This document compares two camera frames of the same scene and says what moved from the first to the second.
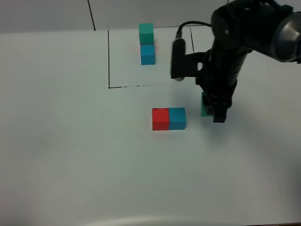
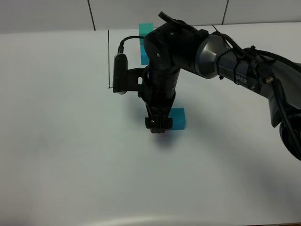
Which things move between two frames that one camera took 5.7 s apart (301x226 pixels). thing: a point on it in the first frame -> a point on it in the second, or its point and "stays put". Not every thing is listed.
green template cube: (146, 33) stays put
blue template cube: (147, 54) stays put
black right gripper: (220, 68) -> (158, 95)
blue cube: (177, 120) stays put
